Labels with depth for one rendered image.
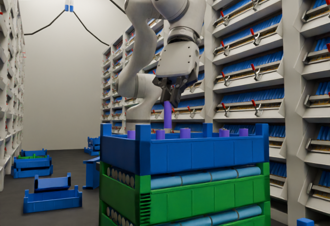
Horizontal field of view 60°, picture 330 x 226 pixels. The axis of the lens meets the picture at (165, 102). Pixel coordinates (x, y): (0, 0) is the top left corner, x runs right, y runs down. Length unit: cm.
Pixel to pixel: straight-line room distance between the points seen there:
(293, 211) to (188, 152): 103
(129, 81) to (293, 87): 75
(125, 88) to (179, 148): 87
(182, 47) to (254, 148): 30
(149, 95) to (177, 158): 89
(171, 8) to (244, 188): 45
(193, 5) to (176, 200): 50
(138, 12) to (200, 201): 85
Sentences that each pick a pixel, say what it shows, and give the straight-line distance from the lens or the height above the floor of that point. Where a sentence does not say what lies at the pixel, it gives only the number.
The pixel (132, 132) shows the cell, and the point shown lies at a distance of 55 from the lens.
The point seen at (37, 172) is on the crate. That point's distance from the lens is 282.
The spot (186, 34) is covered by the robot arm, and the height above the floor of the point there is 70.
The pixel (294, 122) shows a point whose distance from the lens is 142.
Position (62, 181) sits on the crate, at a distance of 188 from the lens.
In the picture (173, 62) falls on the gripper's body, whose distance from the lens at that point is 71.
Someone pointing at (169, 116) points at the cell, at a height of 50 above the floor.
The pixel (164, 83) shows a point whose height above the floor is 58.
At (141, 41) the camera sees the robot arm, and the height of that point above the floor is 83.
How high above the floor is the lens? 49
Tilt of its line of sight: 4 degrees up
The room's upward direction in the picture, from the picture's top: straight up
